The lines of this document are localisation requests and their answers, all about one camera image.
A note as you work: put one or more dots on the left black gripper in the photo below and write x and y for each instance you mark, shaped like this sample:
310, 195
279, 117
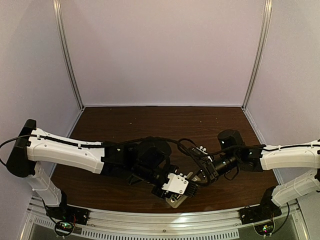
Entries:
167, 194

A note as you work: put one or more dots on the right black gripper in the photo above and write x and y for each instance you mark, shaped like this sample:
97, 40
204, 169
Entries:
210, 170

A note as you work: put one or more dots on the white remote control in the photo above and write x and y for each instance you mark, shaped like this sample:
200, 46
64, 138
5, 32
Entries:
176, 199

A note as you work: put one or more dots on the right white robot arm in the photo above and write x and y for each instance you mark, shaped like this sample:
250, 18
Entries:
234, 153

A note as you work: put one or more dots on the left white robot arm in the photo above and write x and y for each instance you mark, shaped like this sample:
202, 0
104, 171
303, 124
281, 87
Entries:
141, 160

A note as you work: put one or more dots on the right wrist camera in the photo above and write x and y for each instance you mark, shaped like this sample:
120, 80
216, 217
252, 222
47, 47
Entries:
200, 150

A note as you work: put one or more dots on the aluminium front rail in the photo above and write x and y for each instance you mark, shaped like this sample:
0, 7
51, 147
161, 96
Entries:
199, 222

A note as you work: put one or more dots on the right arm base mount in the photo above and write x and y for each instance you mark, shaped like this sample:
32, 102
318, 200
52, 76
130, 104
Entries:
258, 213

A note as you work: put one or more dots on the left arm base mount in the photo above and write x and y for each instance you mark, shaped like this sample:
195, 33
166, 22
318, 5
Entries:
69, 213

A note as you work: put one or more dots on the white slotted cable duct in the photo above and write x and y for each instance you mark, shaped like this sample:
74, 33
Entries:
43, 229

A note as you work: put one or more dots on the right aluminium corner post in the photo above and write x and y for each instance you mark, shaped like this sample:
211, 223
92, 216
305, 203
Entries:
264, 31

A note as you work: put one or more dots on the aluminium corner post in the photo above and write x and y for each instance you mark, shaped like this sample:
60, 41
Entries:
264, 31
57, 7

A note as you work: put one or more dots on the left aluminium corner post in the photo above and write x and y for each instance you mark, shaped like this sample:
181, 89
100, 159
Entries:
57, 7

